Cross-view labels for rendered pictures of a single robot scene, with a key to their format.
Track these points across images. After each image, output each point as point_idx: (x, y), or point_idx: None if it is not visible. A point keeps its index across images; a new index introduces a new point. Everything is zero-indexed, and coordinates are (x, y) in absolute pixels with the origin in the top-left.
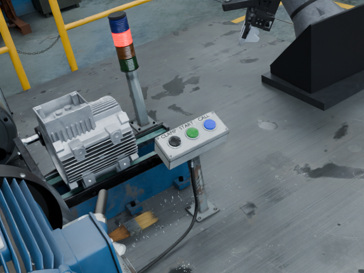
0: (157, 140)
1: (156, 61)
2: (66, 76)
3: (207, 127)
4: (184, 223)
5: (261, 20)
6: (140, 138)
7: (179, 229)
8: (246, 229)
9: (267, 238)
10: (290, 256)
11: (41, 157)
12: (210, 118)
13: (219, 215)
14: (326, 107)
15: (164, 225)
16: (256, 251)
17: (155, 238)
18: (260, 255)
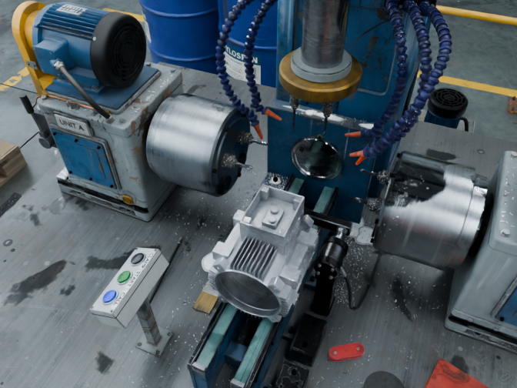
0: (155, 249)
1: None
2: None
3: (110, 290)
4: (164, 316)
5: None
6: (259, 350)
7: (165, 307)
8: (98, 336)
9: (74, 336)
10: (48, 325)
11: (418, 330)
12: (111, 304)
13: (133, 341)
14: None
15: (183, 306)
16: (81, 317)
17: (183, 290)
18: (76, 314)
